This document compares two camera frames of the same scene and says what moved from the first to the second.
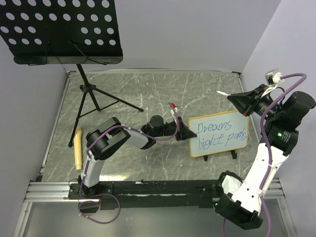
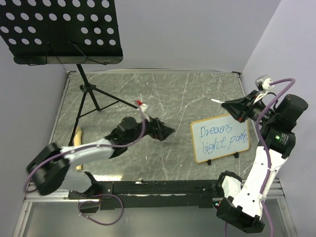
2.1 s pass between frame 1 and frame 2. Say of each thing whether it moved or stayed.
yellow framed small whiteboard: moved
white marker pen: moved
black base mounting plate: stayed
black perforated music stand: stayed
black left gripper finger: moved
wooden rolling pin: stayed
